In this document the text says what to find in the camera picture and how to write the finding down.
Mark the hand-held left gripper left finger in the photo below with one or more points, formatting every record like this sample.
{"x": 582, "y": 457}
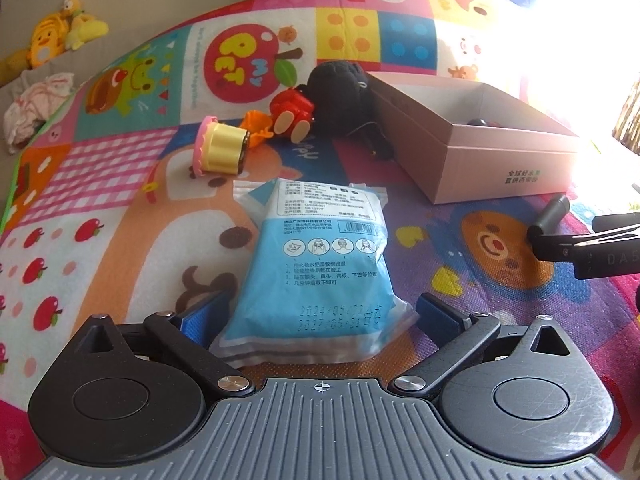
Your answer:
{"x": 200, "y": 321}

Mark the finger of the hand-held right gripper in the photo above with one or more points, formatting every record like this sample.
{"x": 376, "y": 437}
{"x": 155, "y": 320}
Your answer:
{"x": 620, "y": 222}
{"x": 550, "y": 217}

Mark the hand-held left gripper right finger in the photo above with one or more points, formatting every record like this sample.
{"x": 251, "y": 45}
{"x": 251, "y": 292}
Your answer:
{"x": 431, "y": 309}

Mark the pink cardboard box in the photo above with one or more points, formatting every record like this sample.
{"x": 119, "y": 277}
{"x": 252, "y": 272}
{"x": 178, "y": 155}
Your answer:
{"x": 500, "y": 160}

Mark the blue face mask packet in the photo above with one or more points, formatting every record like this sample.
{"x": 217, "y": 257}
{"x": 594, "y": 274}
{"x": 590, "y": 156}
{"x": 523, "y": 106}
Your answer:
{"x": 320, "y": 260}

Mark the yellow and pink cake toy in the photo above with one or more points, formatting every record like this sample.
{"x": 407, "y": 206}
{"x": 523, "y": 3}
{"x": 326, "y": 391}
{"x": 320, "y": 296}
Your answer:
{"x": 225, "y": 147}

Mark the orange plastic toy piece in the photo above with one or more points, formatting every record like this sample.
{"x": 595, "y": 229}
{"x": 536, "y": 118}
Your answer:
{"x": 252, "y": 122}

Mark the red toy figure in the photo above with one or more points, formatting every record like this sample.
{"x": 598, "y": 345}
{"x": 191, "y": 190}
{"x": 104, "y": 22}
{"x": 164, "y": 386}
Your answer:
{"x": 290, "y": 105}

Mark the black plush toy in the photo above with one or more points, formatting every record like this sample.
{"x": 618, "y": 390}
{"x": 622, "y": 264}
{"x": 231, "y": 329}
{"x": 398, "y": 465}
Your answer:
{"x": 335, "y": 90}

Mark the colourful cartoon play mat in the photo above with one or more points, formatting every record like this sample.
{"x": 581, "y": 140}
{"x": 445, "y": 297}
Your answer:
{"x": 100, "y": 200}

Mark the pink and white cloth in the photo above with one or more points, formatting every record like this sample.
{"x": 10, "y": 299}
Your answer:
{"x": 40, "y": 100}

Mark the yellow dog plush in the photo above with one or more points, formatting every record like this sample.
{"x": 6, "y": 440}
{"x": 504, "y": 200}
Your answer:
{"x": 85, "y": 30}

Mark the yellow duck plush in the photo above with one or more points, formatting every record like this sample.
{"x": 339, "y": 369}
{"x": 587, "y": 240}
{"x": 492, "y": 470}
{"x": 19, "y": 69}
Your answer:
{"x": 47, "y": 42}

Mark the long yellow plush pillow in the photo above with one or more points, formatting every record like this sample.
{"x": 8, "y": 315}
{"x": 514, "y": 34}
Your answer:
{"x": 12, "y": 62}

